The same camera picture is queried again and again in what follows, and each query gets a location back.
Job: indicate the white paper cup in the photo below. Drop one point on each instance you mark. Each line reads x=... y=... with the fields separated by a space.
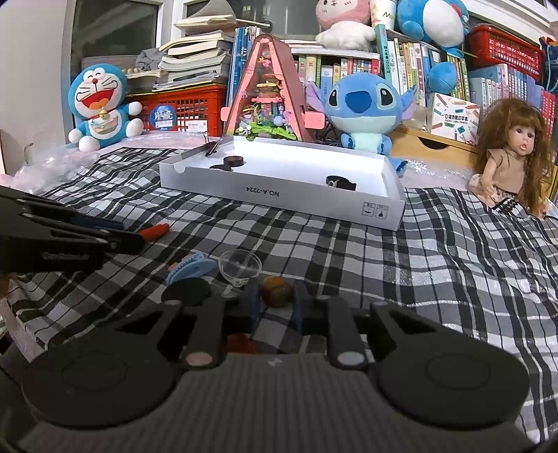
x=383 y=13

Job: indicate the pink triangular miniature house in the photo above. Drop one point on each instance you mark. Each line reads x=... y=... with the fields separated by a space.
x=266 y=87

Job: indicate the blue alien plush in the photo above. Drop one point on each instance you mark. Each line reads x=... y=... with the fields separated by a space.
x=362 y=113

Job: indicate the brown walnut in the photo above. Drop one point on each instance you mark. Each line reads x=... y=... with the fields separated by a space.
x=275 y=291

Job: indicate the small black binder clip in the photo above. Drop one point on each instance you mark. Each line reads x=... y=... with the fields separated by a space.
x=212 y=146

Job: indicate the large black binder clip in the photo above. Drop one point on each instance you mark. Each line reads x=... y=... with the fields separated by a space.
x=344 y=185

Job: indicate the shallow black lid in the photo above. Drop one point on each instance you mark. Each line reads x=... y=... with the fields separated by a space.
x=185 y=291

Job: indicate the pink white plush toy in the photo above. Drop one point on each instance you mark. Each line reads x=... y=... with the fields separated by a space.
x=342 y=21

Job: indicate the white cardboard box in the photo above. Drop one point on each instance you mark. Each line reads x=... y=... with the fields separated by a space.
x=283 y=178

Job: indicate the row of upright books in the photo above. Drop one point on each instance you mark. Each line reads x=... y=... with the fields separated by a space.
x=501 y=85

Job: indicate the white box with pencil print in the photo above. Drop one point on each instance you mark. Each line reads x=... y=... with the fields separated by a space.
x=453 y=117

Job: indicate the red pointed plastic piece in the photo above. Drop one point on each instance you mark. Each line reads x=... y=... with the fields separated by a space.
x=239 y=344
x=154 y=231

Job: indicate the wooden drawer organizer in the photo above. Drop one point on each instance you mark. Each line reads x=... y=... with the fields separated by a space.
x=431 y=146

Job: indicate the pile of stacked books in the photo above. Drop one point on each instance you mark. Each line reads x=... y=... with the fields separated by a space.
x=196 y=56

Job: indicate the red plastic basket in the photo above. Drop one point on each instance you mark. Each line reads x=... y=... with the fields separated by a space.
x=505 y=48

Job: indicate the red plastic crate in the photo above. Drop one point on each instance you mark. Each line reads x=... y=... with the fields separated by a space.
x=192 y=109

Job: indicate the small clear plastic bowl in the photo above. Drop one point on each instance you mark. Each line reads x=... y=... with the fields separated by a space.
x=239 y=268

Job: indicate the blue cardboard box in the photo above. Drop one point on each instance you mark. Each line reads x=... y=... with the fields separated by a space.
x=550 y=65

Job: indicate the black white plaid cloth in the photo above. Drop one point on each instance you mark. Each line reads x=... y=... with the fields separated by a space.
x=436 y=270

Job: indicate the blue hair claw clip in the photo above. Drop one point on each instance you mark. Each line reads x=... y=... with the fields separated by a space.
x=192 y=268

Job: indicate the grey crumpled cloth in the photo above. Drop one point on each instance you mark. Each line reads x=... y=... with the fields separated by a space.
x=150 y=59

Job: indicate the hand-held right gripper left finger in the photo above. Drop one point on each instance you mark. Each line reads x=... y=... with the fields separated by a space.
x=244 y=305

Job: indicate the long-haired baby doll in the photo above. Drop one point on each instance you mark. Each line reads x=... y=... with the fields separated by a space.
x=510 y=161

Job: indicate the large blue plush toy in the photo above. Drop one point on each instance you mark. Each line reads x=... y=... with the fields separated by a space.
x=431 y=21

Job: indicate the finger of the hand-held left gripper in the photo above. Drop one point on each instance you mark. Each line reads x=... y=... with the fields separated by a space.
x=122 y=246
x=98 y=222

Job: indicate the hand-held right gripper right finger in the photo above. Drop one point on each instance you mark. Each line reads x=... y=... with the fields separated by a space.
x=303 y=309

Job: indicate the blue white cat plush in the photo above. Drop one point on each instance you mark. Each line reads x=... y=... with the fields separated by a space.
x=102 y=104

